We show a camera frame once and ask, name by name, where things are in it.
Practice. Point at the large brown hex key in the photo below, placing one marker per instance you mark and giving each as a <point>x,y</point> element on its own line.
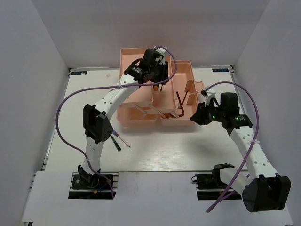
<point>181,105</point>

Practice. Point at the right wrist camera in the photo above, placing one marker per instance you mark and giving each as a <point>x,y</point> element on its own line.
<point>228,100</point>

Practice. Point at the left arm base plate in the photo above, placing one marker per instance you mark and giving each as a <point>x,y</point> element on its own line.
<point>80,189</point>

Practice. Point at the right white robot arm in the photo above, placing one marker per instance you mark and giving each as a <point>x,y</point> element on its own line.
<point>264,189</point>

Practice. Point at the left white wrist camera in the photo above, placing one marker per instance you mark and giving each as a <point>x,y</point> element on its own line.
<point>161,58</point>

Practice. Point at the pink plastic toolbox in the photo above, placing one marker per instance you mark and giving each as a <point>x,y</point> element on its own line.
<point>146,107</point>

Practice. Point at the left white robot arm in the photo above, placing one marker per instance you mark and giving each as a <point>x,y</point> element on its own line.
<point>151,68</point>

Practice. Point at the blue handled screwdriver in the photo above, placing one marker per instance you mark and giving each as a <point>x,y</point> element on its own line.
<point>118,136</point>

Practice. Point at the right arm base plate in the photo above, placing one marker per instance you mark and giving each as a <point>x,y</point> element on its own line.
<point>207,188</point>

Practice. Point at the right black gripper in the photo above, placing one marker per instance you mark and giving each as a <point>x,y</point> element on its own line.
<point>200,117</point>

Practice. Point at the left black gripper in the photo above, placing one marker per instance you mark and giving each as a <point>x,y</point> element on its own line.
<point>164,75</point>

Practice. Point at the medium brown hex key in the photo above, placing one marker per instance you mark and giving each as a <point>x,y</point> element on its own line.
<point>169,116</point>

